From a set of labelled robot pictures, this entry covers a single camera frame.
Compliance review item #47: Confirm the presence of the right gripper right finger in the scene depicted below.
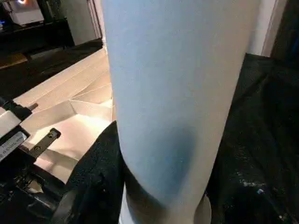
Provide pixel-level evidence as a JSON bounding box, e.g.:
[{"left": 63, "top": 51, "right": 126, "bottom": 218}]
[{"left": 205, "top": 163, "right": 299, "bottom": 224}]

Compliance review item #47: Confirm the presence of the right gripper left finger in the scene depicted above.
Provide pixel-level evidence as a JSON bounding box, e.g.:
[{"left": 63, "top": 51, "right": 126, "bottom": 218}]
[{"left": 52, "top": 120, "right": 126, "bottom": 224}]

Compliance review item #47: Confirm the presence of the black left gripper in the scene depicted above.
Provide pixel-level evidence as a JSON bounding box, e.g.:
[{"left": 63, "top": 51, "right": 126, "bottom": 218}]
[{"left": 0, "top": 127, "right": 68, "bottom": 224}]

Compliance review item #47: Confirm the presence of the white plastic table top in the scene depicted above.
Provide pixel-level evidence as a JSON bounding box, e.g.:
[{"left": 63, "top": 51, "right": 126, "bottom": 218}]
[{"left": 0, "top": 48, "right": 117, "bottom": 185}]

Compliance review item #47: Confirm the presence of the white plastic table leg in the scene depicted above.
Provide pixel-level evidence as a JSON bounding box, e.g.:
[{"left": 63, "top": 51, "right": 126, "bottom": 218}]
[{"left": 102, "top": 0, "right": 260, "bottom": 224}]

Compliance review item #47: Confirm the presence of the black shelf unit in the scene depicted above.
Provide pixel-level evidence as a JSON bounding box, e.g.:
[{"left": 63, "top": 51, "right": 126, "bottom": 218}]
[{"left": 0, "top": 17, "right": 75, "bottom": 61}]

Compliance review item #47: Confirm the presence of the white box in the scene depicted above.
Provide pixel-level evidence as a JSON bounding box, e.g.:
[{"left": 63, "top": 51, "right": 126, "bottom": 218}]
[{"left": 4, "top": 0, "right": 45, "bottom": 25}]

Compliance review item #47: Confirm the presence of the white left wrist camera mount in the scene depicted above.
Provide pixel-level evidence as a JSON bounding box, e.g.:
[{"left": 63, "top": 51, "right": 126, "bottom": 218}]
[{"left": 0, "top": 109, "right": 31, "bottom": 164}]

